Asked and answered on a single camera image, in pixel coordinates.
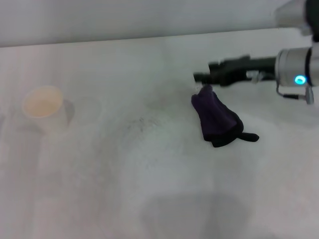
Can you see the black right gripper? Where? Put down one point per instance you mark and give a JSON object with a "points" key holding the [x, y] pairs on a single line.
{"points": [[244, 71]]}

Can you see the purple rag with black trim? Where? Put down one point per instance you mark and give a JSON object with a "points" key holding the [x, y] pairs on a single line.
{"points": [[219, 122]]}

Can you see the white paper cup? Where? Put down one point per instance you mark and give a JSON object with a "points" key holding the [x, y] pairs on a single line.
{"points": [[45, 107]]}

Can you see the black and white wrist camera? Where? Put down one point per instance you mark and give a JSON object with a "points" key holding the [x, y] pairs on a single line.
{"points": [[299, 12]]}

